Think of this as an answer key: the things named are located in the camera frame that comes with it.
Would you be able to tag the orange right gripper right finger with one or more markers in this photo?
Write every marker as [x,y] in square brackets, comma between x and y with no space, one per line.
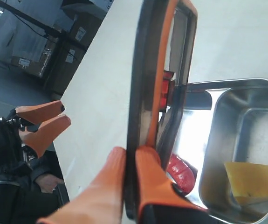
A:
[159,203]

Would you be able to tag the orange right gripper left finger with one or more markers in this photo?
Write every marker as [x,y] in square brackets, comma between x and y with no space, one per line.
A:
[102,201]

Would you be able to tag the person's hand in background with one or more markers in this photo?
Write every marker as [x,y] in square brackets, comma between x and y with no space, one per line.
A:
[48,182]

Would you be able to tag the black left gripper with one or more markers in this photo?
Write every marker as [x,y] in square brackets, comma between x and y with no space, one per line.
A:
[40,126]

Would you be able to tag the yellow toy cheese wedge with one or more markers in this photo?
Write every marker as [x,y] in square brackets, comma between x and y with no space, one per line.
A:
[248,182]

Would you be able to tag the red toy sausage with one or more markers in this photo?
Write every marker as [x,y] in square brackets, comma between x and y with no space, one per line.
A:
[181,174]

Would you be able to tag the dark transparent lunch box lid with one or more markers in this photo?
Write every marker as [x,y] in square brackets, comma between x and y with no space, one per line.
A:
[160,69]

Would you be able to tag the steel two-compartment lunch box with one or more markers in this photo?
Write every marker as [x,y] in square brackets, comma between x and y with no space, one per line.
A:
[224,121]

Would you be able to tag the stacked cardboard boxes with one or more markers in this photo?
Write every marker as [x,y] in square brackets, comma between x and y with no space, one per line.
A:
[53,60]

